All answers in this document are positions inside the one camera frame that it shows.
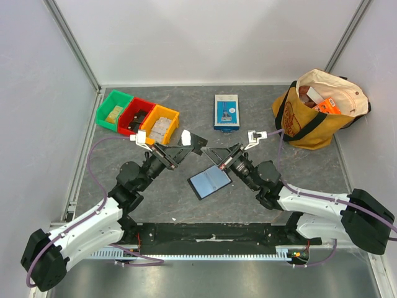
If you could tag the blue white box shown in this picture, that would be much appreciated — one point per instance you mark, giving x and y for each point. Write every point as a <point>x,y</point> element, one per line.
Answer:
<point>226,113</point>

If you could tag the green plastic bin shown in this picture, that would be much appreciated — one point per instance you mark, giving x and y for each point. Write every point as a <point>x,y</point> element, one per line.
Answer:
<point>108,113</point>

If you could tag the yellow canvas tote bag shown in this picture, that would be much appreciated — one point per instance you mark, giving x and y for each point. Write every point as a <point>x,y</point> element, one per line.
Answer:
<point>303,126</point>

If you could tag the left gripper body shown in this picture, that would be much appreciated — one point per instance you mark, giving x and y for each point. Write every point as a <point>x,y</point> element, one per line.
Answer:
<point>164,156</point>

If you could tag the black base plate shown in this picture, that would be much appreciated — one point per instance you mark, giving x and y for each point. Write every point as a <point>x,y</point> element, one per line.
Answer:
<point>210,238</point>

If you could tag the orange box in bag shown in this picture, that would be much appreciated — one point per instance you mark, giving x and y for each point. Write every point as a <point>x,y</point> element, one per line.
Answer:
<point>328,106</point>

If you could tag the tan blocks in green bin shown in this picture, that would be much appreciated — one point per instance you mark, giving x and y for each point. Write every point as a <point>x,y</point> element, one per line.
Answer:
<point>114,114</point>

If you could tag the plastic bags in yellow bin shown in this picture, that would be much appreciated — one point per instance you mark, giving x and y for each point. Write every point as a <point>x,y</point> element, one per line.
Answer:
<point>159,129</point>

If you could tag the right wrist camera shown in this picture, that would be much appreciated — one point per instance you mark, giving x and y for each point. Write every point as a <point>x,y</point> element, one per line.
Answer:
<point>254,138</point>

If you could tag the yellow plastic bin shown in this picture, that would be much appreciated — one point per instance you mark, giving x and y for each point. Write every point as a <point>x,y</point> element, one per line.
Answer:
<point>155,114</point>

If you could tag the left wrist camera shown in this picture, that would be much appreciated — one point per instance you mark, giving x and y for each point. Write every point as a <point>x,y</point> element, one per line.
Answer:
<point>139,139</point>

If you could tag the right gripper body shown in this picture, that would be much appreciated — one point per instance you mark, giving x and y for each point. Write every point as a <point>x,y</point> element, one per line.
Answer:
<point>229,158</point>

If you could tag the black card holder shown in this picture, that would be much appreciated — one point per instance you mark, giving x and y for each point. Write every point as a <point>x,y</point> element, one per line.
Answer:
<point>209,181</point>

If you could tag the red plastic bin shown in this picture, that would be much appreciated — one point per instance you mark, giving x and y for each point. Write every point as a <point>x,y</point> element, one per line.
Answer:
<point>134,106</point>

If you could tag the black parts in red bin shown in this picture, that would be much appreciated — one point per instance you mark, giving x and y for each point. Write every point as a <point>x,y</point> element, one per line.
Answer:
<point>137,120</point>

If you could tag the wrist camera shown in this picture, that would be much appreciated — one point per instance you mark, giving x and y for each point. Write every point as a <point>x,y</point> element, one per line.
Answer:
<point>139,139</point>
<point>254,138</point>

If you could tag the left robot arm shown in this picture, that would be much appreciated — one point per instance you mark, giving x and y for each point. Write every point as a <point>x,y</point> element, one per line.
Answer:
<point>48,256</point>

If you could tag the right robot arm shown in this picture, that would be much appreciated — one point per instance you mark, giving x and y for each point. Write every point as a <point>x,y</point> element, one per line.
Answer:
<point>356,217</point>

